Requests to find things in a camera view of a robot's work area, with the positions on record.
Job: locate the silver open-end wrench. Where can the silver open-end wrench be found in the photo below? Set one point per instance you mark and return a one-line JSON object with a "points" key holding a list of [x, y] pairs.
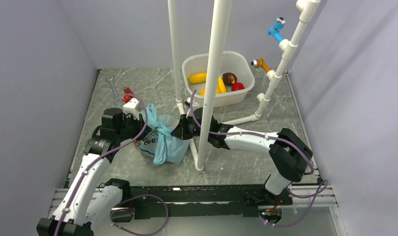
{"points": [[117, 98]]}

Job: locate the yellow fake banana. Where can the yellow fake banana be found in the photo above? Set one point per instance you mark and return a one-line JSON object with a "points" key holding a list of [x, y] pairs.
{"points": [[221, 88]]}

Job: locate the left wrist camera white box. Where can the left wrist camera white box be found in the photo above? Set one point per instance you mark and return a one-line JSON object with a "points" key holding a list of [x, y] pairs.
{"points": [[131, 108]]}

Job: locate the light blue plastic bag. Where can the light blue plastic bag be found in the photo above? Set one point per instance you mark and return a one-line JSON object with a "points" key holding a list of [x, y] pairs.
{"points": [[159, 144]]}

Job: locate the red handled adjustable wrench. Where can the red handled adjustable wrench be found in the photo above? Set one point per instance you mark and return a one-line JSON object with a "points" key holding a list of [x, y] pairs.
{"points": [[127, 93]]}

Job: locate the dark brown fake fruit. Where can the dark brown fake fruit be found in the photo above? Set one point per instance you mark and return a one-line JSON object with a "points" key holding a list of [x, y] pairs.
{"points": [[229, 78]]}

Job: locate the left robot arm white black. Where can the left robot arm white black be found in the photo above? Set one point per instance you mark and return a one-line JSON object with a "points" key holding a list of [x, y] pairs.
{"points": [[78, 213]]}

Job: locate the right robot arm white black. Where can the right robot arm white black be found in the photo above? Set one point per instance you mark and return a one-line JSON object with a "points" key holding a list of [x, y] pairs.
{"points": [[290, 155]]}

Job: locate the red fake apple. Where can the red fake apple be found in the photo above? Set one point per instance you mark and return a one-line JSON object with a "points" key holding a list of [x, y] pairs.
{"points": [[237, 86]]}

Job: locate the blue toy faucet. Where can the blue toy faucet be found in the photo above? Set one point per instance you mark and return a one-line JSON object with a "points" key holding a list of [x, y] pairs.
{"points": [[275, 30]]}

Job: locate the white PVC pipe frame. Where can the white PVC pipe frame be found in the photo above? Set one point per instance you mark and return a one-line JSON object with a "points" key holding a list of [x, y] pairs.
{"points": [[220, 21]]}

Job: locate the orange toy faucet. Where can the orange toy faucet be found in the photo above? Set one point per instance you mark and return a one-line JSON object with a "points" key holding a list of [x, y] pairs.
{"points": [[260, 63]]}

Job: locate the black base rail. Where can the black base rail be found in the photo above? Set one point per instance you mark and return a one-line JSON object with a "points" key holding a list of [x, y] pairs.
{"points": [[246, 200]]}

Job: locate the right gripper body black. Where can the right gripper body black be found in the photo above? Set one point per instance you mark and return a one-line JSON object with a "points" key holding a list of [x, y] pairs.
{"points": [[189, 128]]}

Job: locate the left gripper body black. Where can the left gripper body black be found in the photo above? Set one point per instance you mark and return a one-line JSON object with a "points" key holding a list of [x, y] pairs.
{"points": [[131, 127]]}

